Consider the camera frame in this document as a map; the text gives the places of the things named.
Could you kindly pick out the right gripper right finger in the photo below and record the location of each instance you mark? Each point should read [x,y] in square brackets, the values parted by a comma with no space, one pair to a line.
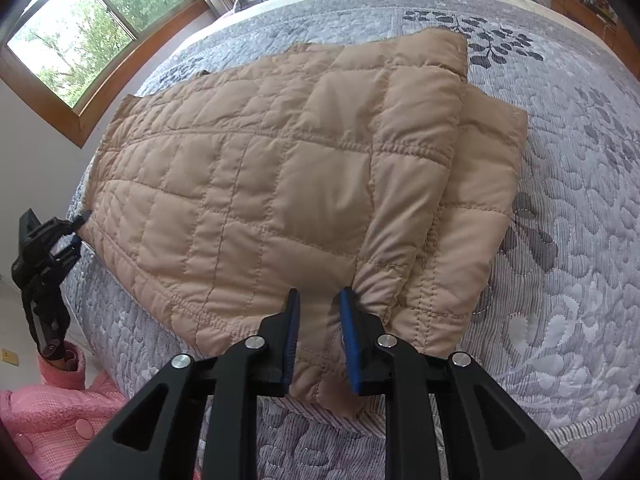
[444,417]

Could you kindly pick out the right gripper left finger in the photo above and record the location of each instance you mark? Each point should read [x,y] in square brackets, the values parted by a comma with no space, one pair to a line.
[198,418]

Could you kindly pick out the beige quilted jacket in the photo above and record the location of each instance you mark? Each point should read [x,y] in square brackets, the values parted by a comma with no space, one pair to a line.
[376,166]

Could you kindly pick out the pink checkered sleeve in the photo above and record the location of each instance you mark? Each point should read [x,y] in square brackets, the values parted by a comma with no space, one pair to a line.
[52,422]

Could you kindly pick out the wooden framed window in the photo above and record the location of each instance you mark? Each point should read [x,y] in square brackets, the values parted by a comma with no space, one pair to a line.
[67,60]

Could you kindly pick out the wooden side cabinet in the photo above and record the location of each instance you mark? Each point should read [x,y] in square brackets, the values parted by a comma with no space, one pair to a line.
[613,34]

